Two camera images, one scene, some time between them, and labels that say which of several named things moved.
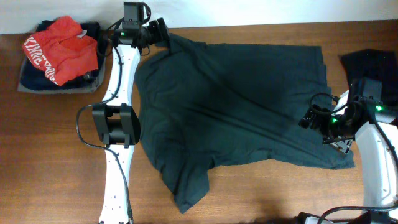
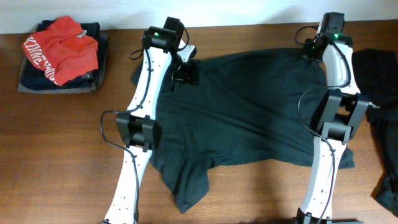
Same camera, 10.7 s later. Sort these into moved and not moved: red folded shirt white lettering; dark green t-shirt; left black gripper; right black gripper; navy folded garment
Moved: left black gripper; right black gripper
Not moved: dark green t-shirt; navy folded garment; red folded shirt white lettering
